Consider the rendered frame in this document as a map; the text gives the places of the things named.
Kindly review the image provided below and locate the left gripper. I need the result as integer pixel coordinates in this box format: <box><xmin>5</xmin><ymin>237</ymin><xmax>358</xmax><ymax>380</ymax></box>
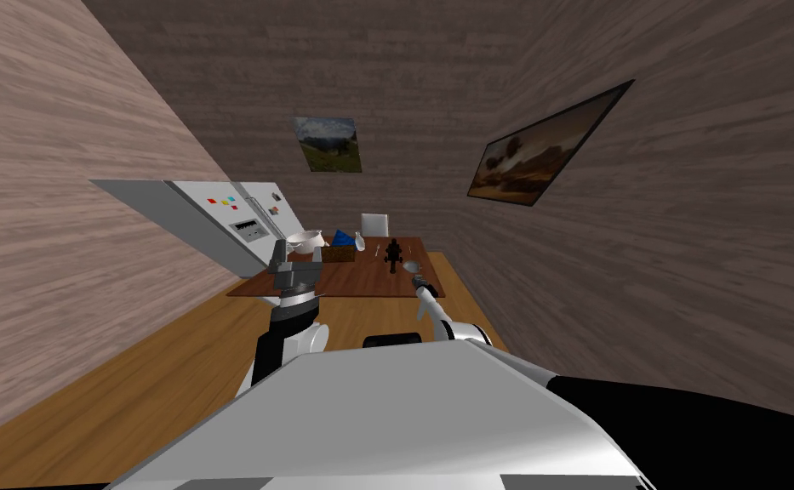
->
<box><xmin>266</xmin><ymin>238</ymin><xmax>325</xmax><ymax>295</ymax></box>

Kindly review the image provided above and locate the white bowl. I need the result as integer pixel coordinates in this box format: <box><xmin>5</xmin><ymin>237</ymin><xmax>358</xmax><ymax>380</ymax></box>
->
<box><xmin>285</xmin><ymin>229</ymin><xmax>325</xmax><ymax>256</ymax></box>

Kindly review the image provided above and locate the brown box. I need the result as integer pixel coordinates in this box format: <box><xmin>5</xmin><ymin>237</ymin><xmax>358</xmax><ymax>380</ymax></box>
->
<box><xmin>319</xmin><ymin>244</ymin><xmax>357</xmax><ymax>265</ymax></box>

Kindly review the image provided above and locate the brown wooden table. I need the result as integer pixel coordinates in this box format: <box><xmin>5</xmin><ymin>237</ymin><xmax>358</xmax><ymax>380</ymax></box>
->
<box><xmin>226</xmin><ymin>236</ymin><xmax>448</xmax><ymax>300</ymax></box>

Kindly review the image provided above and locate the white chair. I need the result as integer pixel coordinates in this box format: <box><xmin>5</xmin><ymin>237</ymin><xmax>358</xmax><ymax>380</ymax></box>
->
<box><xmin>360</xmin><ymin>213</ymin><xmax>391</xmax><ymax>239</ymax></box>

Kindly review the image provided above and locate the grey fridge with magnets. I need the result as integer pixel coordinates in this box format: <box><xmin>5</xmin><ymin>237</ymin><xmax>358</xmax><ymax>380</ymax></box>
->
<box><xmin>89</xmin><ymin>179</ymin><xmax>306</xmax><ymax>280</ymax></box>

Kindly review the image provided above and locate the unframed landscape picture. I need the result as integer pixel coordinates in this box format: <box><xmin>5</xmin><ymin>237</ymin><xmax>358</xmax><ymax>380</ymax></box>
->
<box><xmin>293</xmin><ymin>116</ymin><xmax>363</xmax><ymax>174</ymax></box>

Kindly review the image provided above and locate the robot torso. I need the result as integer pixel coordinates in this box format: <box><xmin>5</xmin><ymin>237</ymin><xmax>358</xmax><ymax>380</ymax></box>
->
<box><xmin>106</xmin><ymin>331</ymin><xmax>651</xmax><ymax>490</ymax></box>

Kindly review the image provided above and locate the black framed landscape painting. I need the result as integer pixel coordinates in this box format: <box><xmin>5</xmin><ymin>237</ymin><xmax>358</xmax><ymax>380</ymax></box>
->
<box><xmin>466</xmin><ymin>78</ymin><xmax>637</xmax><ymax>208</ymax></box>

